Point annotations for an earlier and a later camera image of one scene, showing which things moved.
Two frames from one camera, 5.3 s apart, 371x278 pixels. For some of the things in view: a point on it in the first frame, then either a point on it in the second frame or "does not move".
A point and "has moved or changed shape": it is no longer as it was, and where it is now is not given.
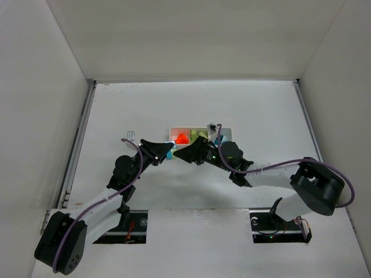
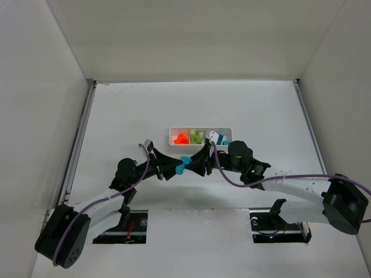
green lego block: [193, 135] does not move
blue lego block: [216, 140] does not move
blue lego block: [169, 155] has moved or changed shape
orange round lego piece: [182, 139] does not move
